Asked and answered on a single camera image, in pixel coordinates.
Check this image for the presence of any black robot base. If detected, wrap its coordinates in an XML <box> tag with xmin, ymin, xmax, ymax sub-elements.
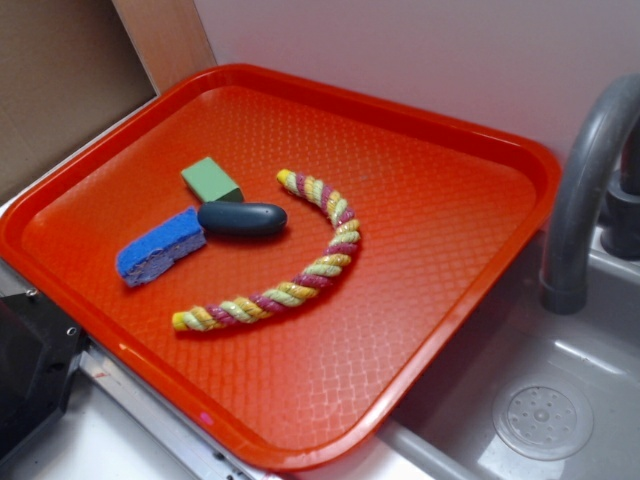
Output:
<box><xmin>1</xmin><ymin>288</ymin><xmax>86</xmax><ymax>464</ymax></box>

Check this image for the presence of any dark green plastic pickle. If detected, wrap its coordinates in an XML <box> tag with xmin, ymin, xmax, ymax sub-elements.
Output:
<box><xmin>197</xmin><ymin>201</ymin><xmax>288</xmax><ymax>237</ymax></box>

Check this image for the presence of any orange plastic tray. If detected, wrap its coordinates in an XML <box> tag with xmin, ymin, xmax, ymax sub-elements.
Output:
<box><xmin>1</xmin><ymin>65</ymin><xmax>560</xmax><ymax>472</ymax></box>

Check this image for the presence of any green rectangular block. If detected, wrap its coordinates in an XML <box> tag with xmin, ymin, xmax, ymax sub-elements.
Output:
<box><xmin>181</xmin><ymin>157</ymin><xmax>244</xmax><ymax>203</ymax></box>

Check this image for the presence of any blue sponge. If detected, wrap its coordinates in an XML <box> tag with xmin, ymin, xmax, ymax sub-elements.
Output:
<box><xmin>116</xmin><ymin>207</ymin><xmax>206</xmax><ymax>287</ymax></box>

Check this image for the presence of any grey toy faucet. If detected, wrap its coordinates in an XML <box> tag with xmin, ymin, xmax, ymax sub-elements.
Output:
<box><xmin>540</xmin><ymin>73</ymin><xmax>639</xmax><ymax>315</ymax></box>

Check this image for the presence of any light wooden board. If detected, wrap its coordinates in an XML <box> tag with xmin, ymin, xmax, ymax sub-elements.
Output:
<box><xmin>112</xmin><ymin>0</ymin><xmax>217</xmax><ymax>94</ymax></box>

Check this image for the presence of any grey toy sink basin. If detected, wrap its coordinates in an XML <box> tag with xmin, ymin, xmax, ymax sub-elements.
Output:
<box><xmin>380</xmin><ymin>239</ymin><xmax>639</xmax><ymax>479</ymax></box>

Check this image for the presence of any sink drain strainer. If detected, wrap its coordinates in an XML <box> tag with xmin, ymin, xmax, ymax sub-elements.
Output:
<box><xmin>492</xmin><ymin>379</ymin><xmax>594</xmax><ymax>461</ymax></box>

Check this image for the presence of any brown cardboard panel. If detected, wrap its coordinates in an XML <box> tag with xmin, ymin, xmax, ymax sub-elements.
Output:
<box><xmin>1</xmin><ymin>1</ymin><xmax>155</xmax><ymax>201</ymax></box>

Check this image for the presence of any multicolour twisted rope toy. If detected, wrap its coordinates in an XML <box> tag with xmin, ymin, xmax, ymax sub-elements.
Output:
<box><xmin>171</xmin><ymin>169</ymin><xmax>361</xmax><ymax>332</ymax></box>

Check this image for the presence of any black faucet handle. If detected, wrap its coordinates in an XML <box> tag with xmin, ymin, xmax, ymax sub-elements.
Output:
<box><xmin>601</xmin><ymin>122</ymin><xmax>639</xmax><ymax>260</ymax></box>

